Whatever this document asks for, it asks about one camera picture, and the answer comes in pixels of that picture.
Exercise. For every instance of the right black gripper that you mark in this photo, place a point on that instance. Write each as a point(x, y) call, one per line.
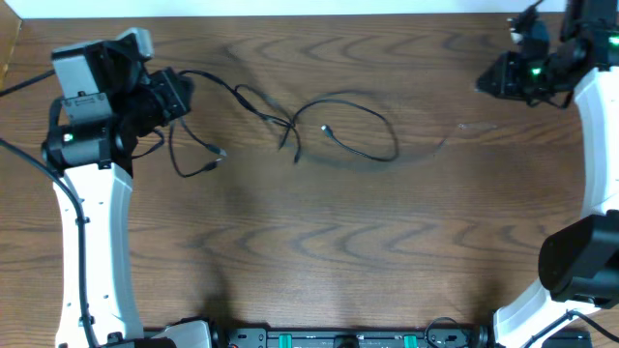
point(504, 65)

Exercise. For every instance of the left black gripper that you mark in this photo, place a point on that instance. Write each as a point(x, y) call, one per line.
point(181, 98)

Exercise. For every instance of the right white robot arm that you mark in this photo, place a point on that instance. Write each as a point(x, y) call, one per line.
point(578, 265)

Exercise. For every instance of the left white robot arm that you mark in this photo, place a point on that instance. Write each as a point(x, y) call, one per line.
point(108, 102)

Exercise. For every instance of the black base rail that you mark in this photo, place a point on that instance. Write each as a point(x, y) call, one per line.
point(440, 336)

